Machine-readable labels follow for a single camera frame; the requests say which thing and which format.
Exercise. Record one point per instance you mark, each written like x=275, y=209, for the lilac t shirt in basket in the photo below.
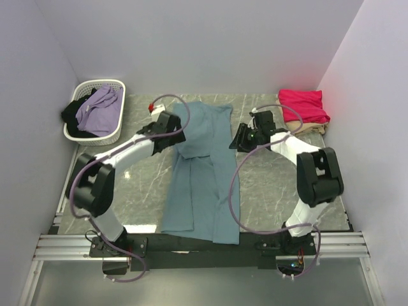
x=100, y=114

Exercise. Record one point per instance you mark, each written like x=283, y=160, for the black base beam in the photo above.
x=146, y=251

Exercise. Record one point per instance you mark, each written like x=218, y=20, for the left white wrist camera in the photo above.
x=155, y=111

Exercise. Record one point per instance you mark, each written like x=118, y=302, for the folded tan t shirt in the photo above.
x=292, y=123

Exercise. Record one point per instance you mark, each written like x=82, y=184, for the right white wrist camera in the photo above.
x=252, y=124

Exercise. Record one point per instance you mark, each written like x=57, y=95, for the white plastic laundry basket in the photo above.
x=84, y=89

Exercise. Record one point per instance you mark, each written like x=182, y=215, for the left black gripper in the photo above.
x=176, y=138

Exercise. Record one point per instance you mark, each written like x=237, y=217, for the folded red t shirt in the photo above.
x=308, y=104

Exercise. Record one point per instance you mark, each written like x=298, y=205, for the teal blue t shirt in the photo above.
x=202, y=194

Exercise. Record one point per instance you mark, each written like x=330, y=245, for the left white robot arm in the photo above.
x=90, y=188

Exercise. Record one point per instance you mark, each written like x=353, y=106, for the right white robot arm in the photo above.
x=318, y=177

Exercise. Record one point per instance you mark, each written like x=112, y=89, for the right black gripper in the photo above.
x=239, y=142

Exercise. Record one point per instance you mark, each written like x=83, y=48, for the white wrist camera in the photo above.
x=252, y=124
x=155, y=111

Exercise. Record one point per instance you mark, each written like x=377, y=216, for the black garment in basket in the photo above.
x=68, y=116

